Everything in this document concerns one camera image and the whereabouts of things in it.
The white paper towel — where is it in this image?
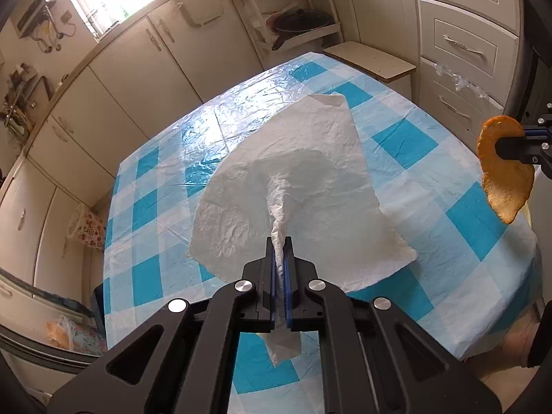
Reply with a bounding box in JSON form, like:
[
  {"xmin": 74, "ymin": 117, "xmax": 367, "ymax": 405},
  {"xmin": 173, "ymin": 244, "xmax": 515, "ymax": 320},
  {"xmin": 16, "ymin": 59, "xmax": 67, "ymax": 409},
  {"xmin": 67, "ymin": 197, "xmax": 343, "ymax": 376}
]
[{"xmin": 185, "ymin": 93, "xmax": 418, "ymax": 368}]

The brass drawer handle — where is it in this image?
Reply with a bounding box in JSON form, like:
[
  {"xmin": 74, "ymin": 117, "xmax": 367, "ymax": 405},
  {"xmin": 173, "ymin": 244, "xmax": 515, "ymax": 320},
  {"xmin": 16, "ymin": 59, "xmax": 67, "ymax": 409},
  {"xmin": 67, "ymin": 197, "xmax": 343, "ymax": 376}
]
[
  {"xmin": 443, "ymin": 36, "xmax": 486, "ymax": 58},
  {"xmin": 437, "ymin": 96, "xmax": 472, "ymax": 120}
]

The blue white checked tablecloth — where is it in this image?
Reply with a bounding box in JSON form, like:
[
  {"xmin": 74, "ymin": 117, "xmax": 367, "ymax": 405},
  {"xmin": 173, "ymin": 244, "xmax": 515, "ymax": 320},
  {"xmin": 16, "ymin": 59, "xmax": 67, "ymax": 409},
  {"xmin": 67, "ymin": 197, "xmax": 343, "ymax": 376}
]
[{"xmin": 102, "ymin": 52, "xmax": 542, "ymax": 414}]

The cream kitchen cabinet row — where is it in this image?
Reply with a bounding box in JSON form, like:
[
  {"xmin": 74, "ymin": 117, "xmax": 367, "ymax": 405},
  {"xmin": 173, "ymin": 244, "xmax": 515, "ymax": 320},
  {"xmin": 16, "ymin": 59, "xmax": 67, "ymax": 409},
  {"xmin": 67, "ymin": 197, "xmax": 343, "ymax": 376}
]
[{"xmin": 0, "ymin": 0, "xmax": 268, "ymax": 287}]

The orange plastic bag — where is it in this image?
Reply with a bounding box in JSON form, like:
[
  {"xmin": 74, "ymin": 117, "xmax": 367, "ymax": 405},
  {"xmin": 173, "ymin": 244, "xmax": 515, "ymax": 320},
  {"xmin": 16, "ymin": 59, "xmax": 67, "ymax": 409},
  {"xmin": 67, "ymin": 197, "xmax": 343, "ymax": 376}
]
[{"xmin": 44, "ymin": 316, "xmax": 75, "ymax": 351}]

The dark door frame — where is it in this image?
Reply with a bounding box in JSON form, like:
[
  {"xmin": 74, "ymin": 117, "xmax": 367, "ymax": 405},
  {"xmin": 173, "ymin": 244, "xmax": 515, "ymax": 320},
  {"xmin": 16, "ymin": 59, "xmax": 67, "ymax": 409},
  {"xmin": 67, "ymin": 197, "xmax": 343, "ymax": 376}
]
[{"xmin": 504, "ymin": 30, "xmax": 540, "ymax": 115}]

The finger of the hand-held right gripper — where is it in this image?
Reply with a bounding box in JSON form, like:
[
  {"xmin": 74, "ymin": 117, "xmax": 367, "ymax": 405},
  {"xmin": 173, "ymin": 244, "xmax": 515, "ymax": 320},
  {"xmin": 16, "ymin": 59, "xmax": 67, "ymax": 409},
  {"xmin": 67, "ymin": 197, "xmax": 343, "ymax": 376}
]
[
  {"xmin": 494, "ymin": 135, "xmax": 552, "ymax": 167},
  {"xmin": 523, "ymin": 116, "xmax": 552, "ymax": 138}
]

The black frying pan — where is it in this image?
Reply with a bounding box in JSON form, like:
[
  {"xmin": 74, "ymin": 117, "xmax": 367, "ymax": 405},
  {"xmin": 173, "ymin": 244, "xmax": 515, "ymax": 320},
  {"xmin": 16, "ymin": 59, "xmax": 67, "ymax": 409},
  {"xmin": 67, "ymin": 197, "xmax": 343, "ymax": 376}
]
[{"xmin": 271, "ymin": 7, "xmax": 336, "ymax": 51}]

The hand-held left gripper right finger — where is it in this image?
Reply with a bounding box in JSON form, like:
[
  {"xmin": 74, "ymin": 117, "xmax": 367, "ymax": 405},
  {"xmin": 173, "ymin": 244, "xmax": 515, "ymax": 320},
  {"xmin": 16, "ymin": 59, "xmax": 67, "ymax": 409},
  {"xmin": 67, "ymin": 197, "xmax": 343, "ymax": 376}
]
[{"xmin": 285, "ymin": 236, "xmax": 503, "ymax": 414}]

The clear plastic wrap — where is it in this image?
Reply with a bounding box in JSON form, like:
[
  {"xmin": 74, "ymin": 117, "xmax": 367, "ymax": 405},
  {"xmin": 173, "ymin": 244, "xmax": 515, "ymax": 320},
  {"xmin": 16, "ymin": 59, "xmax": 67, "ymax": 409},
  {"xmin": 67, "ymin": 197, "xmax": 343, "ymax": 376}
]
[{"xmin": 433, "ymin": 61, "xmax": 493, "ymax": 101}]

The white wooden stool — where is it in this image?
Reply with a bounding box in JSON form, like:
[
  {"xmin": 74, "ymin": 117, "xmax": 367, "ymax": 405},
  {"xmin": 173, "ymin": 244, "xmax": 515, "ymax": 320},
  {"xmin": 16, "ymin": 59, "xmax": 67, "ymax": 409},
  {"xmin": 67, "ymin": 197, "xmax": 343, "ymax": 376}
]
[{"xmin": 323, "ymin": 41, "xmax": 417, "ymax": 100}]

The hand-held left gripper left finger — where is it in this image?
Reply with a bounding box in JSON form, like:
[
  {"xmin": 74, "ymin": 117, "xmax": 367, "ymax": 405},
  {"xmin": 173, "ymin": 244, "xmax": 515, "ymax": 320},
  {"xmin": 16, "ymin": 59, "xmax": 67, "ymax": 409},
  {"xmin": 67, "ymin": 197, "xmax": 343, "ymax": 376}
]
[{"xmin": 47, "ymin": 236, "xmax": 277, "ymax": 414}]

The hanging cable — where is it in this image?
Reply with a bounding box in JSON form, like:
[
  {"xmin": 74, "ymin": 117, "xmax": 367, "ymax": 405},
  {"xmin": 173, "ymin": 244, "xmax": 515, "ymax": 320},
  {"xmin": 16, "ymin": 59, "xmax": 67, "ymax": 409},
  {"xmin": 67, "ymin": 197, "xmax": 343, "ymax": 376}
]
[{"xmin": 36, "ymin": 21, "xmax": 79, "ymax": 53}]

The floral cloth bag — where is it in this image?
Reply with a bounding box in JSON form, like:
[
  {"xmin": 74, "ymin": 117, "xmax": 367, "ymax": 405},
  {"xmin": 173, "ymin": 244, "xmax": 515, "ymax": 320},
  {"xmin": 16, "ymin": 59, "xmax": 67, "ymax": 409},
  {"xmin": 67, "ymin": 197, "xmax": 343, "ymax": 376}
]
[{"xmin": 66, "ymin": 204, "xmax": 107, "ymax": 252}]

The kitchen utensil clutter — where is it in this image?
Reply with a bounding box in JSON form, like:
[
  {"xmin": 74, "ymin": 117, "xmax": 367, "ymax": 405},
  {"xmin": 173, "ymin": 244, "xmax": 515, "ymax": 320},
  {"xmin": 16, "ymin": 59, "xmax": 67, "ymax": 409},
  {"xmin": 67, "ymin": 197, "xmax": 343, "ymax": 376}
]
[{"xmin": 0, "ymin": 62, "xmax": 53, "ymax": 139}]

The cream drawer cabinet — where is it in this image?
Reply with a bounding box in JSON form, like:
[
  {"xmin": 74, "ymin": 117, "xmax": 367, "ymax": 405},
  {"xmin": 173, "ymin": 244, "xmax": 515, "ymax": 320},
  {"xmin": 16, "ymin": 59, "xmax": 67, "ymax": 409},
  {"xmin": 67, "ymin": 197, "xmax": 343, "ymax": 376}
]
[{"xmin": 412, "ymin": 0, "xmax": 525, "ymax": 139}]

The person's dark clothing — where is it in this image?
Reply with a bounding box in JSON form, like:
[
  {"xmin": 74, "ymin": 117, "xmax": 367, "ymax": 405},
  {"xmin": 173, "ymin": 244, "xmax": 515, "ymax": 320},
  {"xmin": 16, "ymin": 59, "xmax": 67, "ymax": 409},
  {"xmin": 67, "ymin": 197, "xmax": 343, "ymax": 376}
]
[{"xmin": 525, "ymin": 323, "xmax": 552, "ymax": 368}]

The white shelf rack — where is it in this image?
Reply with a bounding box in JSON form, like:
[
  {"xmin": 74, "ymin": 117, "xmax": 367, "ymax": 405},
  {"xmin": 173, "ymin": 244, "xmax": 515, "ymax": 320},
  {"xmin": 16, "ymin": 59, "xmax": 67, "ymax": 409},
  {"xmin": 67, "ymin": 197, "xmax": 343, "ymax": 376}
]
[{"xmin": 228, "ymin": 0, "xmax": 344, "ymax": 55}]

